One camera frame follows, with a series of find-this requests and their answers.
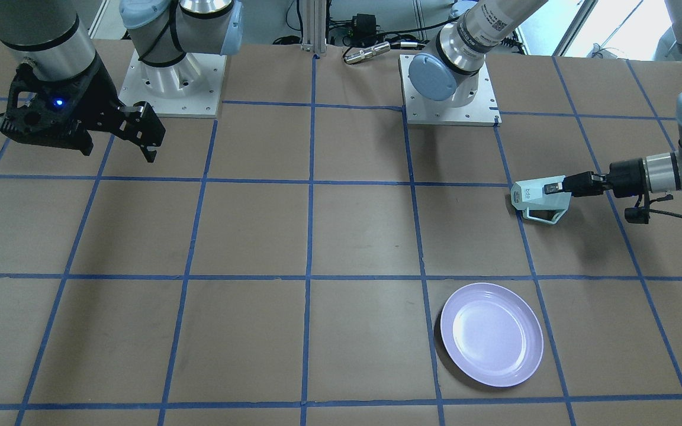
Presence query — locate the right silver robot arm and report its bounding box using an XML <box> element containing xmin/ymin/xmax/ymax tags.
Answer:
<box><xmin>0</xmin><ymin>1</ymin><xmax>243</xmax><ymax>163</ymax></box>

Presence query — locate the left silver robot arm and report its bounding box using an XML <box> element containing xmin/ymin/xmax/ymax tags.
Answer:
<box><xmin>401</xmin><ymin>1</ymin><xmax>682</xmax><ymax>198</ymax></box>

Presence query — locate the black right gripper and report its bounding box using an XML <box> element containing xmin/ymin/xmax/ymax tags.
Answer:
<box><xmin>0</xmin><ymin>54</ymin><xmax>166</xmax><ymax>163</ymax></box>

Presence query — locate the silver cable connector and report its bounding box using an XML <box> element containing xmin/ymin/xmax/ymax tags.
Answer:
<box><xmin>343</xmin><ymin>41</ymin><xmax>391</xmax><ymax>65</ymax></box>

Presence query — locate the lavender plastic plate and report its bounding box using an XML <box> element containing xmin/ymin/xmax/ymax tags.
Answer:
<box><xmin>439</xmin><ymin>282</ymin><xmax>544</xmax><ymax>388</ymax></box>

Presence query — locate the black power adapter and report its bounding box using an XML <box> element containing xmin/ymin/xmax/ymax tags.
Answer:
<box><xmin>350</xmin><ymin>14</ymin><xmax>377</xmax><ymax>41</ymax></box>

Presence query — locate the aluminium frame post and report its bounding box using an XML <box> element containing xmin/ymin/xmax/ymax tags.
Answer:
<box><xmin>296</xmin><ymin>1</ymin><xmax>330</xmax><ymax>59</ymax></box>

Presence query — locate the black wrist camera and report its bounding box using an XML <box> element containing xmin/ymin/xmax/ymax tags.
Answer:
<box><xmin>623</xmin><ymin>191</ymin><xmax>674</xmax><ymax>224</ymax></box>

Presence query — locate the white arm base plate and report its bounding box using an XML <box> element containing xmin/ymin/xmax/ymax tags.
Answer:
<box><xmin>400</xmin><ymin>54</ymin><xmax>503</xmax><ymax>126</ymax></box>
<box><xmin>119</xmin><ymin>52</ymin><xmax>229</xmax><ymax>118</ymax></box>

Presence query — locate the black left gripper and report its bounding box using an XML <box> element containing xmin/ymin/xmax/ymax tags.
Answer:
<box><xmin>543</xmin><ymin>159</ymin><xmax>646</xmax><ymax>198</ymax></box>

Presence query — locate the mint green geometric cup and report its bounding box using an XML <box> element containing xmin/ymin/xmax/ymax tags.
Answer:
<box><xmin>510</xmin><ymin>175</ymin><xmax>571</xmax><ymax>225</ymax></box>

